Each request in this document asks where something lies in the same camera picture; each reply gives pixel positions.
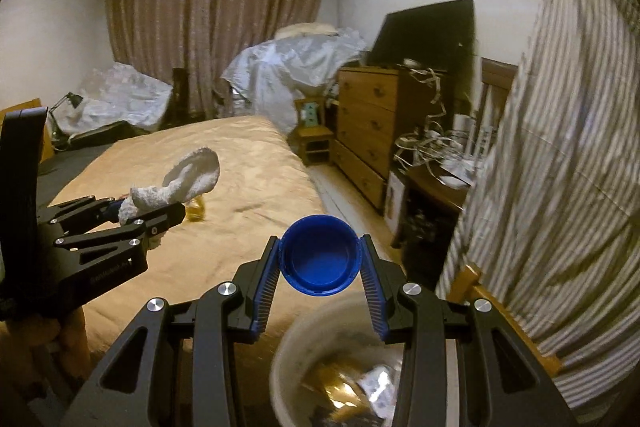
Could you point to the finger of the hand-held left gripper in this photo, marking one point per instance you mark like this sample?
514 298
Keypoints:
80 209
150 219

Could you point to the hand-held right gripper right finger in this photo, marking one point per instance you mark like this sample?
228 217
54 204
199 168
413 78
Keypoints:
372 292

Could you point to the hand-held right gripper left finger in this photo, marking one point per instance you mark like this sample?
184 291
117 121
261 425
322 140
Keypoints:
265 292

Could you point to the blue bottle cap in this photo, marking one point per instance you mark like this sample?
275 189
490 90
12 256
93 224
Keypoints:
320 257

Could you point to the white terry cloth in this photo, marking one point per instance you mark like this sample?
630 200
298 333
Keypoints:
195 172

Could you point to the white bucket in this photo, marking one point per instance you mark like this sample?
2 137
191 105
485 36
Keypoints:
290 357

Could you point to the person's left forearm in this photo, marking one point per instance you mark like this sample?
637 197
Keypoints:
70 337

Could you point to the yellow plastic wrapper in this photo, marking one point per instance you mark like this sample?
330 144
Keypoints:
196 209

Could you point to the dark grey bed sheet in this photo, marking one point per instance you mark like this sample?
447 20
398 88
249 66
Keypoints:
70 154

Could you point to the wooden headboard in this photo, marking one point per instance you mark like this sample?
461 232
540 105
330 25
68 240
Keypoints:
46 142

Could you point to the white box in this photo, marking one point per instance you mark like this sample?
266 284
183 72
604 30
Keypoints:
395 207

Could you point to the light wooden chair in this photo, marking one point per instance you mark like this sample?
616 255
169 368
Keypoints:
480 292

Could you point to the black desk lamp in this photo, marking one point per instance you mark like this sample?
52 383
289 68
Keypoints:
75 99

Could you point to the dark side table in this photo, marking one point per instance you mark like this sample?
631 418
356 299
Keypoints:
435 192

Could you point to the low plastic sheet cover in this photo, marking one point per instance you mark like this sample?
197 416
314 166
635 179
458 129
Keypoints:
125 97

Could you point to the small wooden stool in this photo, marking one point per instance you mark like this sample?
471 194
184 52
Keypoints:
315 142

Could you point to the wooden dresser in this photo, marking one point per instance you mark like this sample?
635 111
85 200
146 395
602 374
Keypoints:
365 127

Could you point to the brown curtain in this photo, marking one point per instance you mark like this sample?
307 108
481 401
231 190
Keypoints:
215 32

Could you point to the tall plastic sheet cover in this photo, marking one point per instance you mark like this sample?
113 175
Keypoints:
280 67

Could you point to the striped shirt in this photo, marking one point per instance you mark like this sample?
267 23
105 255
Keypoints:
560 157

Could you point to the cream pillow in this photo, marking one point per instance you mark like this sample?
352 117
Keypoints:
305 30

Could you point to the brown wooden chair back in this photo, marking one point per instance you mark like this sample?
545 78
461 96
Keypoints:
495 77

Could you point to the black television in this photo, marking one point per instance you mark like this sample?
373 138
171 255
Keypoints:
425 37

